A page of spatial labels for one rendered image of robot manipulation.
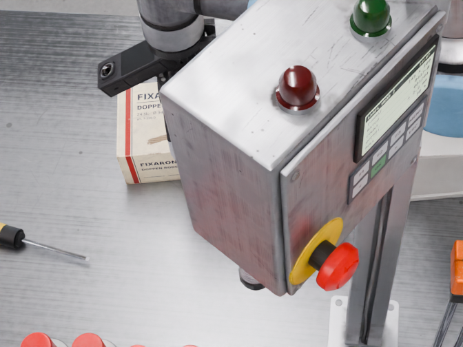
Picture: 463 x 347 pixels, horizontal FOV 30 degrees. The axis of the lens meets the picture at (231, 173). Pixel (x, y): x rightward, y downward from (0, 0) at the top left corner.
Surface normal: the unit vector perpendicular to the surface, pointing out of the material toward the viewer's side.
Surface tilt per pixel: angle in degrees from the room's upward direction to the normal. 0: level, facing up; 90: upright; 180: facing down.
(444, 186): 90
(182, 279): 0
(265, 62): 0
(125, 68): 28
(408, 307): 0
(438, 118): 94
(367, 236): 90
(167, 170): 90
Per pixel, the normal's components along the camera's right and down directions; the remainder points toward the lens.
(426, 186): 0.05, 0.86
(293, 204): 0.74, 0.54
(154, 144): -0.08, -0.51
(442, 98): -0.25, 0.88
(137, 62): -0.54, -0.41
